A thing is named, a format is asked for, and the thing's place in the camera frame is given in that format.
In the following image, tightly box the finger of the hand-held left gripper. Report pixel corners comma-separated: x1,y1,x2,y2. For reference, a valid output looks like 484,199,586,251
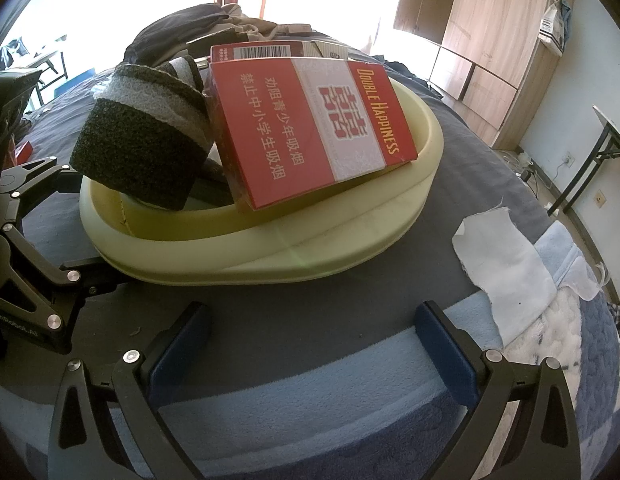
4,226,120,313
0,156,94,222

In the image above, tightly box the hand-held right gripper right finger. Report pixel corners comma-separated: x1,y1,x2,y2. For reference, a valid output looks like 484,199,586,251
414,300,582,480

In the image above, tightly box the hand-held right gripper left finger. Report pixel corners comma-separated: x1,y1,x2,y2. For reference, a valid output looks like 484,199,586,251
47,301,214,480

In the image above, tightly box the black and white foam roll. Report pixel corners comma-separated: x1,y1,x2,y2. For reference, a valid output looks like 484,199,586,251
70,56,226,211

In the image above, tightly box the pale yellow plastic basin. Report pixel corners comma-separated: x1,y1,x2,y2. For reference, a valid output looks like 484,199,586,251
79,77,445,286

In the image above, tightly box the wide red carton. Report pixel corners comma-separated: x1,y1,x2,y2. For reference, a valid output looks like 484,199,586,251
206,55,421,211

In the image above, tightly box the long red box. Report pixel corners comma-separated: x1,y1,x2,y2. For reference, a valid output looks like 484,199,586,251
210,39,350,63

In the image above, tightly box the white cloth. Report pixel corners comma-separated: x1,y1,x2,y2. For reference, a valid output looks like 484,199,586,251
452,204,559,345

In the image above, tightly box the blue patterned blanket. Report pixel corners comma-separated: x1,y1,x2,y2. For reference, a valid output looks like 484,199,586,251
0,220,620,480

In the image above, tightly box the dark grey bedspread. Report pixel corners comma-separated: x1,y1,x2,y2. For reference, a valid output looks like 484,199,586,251
20,57,558,376

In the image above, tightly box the dark clothing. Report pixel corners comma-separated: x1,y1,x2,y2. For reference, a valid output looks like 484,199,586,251
124,4,251,61

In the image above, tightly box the beige clothing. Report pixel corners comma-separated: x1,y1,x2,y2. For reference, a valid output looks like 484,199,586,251
224,14,317,44

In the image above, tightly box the folding table with black legs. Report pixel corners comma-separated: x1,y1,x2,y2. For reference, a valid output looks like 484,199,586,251
547,105,620,218

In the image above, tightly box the wooden wardrobe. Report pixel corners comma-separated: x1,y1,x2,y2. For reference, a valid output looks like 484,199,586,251
392,0,576,151

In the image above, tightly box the white printed bag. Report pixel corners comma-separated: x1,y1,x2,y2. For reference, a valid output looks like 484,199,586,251
539,0,575,57

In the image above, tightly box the black floor cable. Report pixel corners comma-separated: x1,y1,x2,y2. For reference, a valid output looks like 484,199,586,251
507,149,542,183

